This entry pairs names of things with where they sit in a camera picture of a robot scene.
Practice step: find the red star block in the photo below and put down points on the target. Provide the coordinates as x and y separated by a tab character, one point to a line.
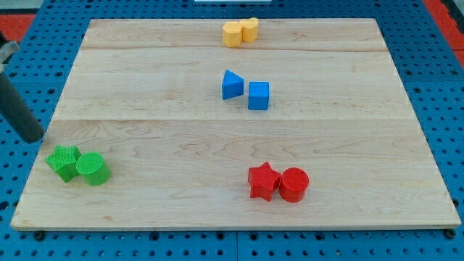
263	181

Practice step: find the red cylinder block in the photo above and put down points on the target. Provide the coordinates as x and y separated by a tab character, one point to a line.
293	185

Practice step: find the green cylinder block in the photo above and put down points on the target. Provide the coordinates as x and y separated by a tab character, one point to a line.
92	167

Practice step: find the yellow heart block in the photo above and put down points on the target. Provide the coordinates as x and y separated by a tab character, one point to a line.
250	29

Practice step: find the blue cube block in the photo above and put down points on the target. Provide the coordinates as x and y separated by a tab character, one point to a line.
259	94

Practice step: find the green star block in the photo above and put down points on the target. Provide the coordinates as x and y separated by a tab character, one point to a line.
63	161

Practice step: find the silver rod mount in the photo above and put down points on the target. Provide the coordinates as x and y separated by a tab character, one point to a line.
8	48

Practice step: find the blue triangle block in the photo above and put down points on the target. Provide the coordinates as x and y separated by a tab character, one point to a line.
232	85

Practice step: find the yellow hexagon block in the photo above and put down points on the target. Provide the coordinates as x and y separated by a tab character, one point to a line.
232	34

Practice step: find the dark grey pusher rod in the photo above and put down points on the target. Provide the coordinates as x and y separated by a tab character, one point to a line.
16	112

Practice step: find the wooden board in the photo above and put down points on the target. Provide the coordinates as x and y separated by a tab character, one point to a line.
147	95

